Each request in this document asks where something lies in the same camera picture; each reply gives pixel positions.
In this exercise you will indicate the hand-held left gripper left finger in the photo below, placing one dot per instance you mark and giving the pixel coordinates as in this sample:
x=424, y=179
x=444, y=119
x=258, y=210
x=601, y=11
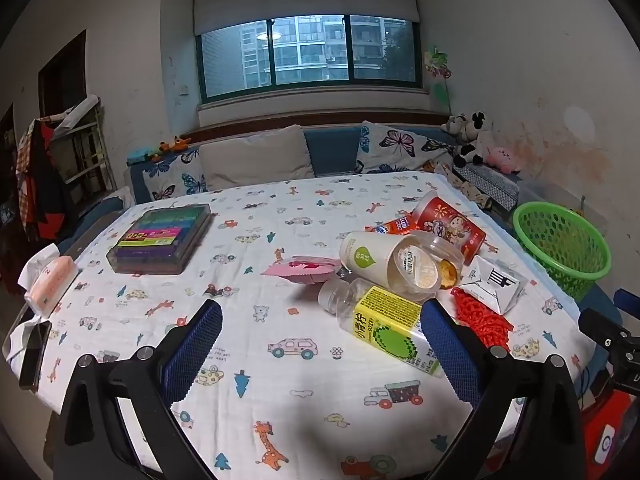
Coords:
x=192, y=350

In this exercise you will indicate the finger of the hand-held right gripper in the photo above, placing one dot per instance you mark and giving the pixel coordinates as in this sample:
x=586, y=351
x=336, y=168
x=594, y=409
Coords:
x=605, y=326

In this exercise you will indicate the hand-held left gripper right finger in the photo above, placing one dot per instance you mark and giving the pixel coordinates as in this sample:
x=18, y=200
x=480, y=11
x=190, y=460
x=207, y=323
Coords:
x=447, y=355

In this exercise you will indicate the red mesh net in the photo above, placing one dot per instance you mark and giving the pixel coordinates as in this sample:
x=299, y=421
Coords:
x=480, y=317

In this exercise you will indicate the yellow green label bottle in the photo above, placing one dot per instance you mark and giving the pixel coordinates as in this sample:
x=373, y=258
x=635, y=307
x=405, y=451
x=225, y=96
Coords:
x=385, y=320

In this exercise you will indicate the green plastic basket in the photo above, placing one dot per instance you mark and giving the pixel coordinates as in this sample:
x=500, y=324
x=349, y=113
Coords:
x=565, y=255

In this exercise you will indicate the white paper carton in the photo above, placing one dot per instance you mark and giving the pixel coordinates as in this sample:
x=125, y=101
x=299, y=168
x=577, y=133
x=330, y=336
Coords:
x=492, y=280

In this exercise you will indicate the clear plastic container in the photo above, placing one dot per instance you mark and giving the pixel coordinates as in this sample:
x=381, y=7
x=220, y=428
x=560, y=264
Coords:
x=425, y=265

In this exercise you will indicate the white yogurt cup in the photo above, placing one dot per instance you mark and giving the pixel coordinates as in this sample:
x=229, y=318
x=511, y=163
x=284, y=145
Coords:
x=365, y=255

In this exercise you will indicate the red paper cup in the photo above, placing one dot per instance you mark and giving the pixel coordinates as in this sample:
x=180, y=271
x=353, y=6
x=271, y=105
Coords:
x=445, y=225

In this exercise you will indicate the pink snack wrapper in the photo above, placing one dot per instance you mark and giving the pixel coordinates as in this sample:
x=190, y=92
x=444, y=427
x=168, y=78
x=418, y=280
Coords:
x=300, y=270

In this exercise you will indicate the orange snack packet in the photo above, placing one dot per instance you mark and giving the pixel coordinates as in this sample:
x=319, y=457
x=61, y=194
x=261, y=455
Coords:
x=400, y=225

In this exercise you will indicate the red box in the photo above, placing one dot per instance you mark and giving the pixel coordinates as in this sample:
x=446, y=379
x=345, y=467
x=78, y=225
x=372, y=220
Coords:
x=625, y=410

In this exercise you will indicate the printed white tablecloth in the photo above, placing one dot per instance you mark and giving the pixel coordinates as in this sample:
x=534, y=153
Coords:
x=280, y=310

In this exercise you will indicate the colour marker case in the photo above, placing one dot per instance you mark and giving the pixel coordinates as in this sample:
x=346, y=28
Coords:
x=155, y=240

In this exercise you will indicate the clear storage box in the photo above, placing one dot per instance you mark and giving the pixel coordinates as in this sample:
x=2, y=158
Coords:
x=550, y=192

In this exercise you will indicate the black phone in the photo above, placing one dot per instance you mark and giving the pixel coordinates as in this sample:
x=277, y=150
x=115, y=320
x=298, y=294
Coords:
x=35, y=355

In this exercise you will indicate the pink tissue pack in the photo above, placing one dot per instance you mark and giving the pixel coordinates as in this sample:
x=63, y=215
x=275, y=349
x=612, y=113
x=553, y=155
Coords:
x=50, y=280

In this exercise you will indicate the beige printed garment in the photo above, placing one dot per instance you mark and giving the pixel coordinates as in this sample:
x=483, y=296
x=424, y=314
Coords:
x=470, y=190

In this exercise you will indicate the grey patterned cloth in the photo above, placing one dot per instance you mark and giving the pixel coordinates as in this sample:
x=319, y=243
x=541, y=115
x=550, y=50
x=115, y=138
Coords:
x=492, y=185

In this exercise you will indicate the butterfly print pillow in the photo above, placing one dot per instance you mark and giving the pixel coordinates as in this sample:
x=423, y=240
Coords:
x=400, y=147
x=175, y=175

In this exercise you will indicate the white plastic bag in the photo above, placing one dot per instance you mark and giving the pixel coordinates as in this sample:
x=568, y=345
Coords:
x=15, y=335

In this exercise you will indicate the pink plush toy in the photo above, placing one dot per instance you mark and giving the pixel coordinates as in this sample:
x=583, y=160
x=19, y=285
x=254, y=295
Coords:
x=502, y=157

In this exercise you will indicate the beige cushion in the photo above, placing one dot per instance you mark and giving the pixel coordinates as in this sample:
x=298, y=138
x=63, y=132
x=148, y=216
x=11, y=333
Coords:
x=255, y=157

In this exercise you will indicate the black white panda plush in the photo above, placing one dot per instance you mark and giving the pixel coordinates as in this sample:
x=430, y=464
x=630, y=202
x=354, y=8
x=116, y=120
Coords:
x=467, y=152

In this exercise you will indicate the orange plush toy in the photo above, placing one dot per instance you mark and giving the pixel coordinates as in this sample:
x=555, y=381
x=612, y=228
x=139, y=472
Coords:
x=172, y=145

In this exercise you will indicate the red black hanging clothes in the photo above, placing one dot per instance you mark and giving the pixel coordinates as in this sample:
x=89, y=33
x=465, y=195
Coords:
x=40, y=185

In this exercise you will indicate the metal shelf rack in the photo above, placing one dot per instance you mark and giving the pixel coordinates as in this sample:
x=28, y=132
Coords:
x=85, y=150

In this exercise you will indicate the white plush dog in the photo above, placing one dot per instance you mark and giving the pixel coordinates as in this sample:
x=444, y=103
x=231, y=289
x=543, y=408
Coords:
x=455, y=124

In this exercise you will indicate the blue sofa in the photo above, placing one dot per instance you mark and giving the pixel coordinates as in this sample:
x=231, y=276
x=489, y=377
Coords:
x=332, y=152

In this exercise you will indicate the black eared cow plush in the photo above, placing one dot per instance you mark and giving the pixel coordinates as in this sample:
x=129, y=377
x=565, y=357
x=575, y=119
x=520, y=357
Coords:
x=480, y=122

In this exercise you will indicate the colourful pinwheel decoration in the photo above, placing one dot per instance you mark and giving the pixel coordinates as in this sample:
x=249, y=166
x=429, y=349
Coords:
x=435, y=62

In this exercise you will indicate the window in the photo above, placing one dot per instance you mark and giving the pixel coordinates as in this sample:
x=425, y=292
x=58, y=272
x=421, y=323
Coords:
x=310, y=50

